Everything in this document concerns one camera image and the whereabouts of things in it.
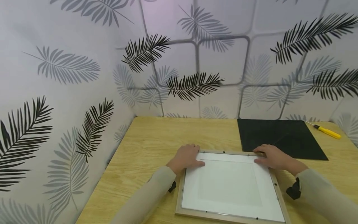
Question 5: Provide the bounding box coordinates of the person's right hand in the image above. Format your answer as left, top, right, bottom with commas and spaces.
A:
253, 144, 297, 173

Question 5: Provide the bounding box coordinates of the person's left hand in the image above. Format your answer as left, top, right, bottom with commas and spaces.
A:
171, 144, 206, 175

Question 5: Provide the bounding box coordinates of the light wooden picture frame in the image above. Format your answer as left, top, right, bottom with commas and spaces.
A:
175, 150, 291, 224

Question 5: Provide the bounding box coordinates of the person's right forearm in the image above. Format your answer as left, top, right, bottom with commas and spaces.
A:
288, 160, 358, 224

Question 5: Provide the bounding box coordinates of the person's left forearm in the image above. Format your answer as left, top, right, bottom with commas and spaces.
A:
110, 162, 182, 224

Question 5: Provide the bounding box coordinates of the black backing board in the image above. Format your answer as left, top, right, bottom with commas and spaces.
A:
237, 119, 329, 161

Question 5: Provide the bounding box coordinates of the white mat board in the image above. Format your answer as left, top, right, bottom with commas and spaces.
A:
181, 152, 285, 222

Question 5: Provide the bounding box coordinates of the yellow handled screwdriver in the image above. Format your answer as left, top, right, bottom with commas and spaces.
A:
305, 121, 342, 140

